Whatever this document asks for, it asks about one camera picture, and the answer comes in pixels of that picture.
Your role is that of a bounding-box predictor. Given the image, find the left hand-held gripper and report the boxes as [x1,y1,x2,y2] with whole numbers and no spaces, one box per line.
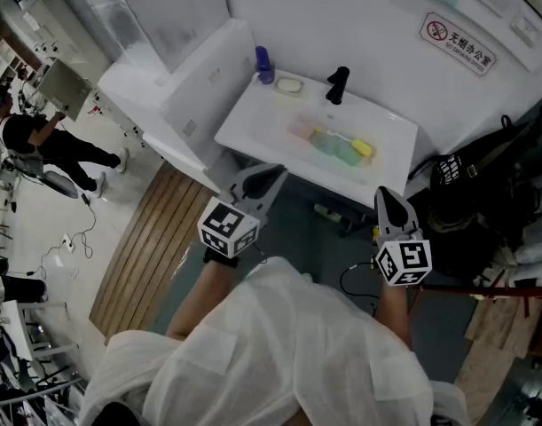
[197,162,289,260]

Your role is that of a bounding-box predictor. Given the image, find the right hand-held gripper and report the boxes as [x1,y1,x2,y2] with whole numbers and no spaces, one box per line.
[372,186,432,287]

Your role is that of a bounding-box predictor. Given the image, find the yellow brush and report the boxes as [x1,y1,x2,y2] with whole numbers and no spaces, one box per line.
[312,126,373,157]

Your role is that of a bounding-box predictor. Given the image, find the teal textured cup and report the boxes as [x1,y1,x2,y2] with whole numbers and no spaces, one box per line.
[309,129,342,157]

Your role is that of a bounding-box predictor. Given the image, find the person's left forearm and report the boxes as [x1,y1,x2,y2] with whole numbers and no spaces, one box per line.
[166,257,236,341]

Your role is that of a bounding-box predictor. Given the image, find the person's right forearm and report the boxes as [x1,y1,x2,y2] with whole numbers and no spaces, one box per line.
[376,281,413,350]

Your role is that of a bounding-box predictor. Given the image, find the white ceramic sink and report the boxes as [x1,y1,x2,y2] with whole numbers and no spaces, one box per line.
[214,69,419,210]

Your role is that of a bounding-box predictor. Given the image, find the black bag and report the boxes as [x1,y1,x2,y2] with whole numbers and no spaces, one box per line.
[407,113,542,279]

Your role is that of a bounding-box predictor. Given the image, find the white soap in dish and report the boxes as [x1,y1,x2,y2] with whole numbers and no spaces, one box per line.
[273,76,305,98]

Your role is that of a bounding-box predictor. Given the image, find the blue transparent mug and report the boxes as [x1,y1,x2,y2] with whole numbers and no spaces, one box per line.
[256,58,276,85]

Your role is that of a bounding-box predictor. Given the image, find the brown wooden coat stand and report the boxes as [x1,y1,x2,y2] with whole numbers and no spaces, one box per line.
[419,284,542,319]

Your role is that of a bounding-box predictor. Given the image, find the wooden slat platform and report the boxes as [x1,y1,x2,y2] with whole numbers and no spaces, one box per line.
[89,162,218,341]

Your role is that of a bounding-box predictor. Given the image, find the black faucet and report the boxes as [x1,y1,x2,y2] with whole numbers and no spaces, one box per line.
[326,66,350,106]

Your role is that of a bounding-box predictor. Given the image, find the gray hanging clothes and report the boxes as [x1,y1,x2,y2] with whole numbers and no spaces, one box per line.
[487,179,542,283]

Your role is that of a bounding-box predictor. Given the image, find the white partition counter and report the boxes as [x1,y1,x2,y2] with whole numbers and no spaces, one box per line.
[97,18,256,181]

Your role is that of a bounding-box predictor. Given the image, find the white shirt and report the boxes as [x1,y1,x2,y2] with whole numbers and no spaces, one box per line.
[77,255,471,426]

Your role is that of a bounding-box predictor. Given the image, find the frosted glass partition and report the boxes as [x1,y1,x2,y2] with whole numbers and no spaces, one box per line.
[52,0,230,73]

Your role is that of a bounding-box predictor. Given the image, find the gray office chair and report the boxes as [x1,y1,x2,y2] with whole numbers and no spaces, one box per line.
[4,148,79,199]

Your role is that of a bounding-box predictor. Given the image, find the gray flat panel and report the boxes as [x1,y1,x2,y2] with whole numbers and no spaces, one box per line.
[37,58,94,122]

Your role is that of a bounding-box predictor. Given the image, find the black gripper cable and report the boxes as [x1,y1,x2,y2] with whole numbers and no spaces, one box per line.
[340,262,382,310]

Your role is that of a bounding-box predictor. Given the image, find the white red-bordered wall sign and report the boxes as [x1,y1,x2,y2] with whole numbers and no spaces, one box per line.
[415,12,498,78]

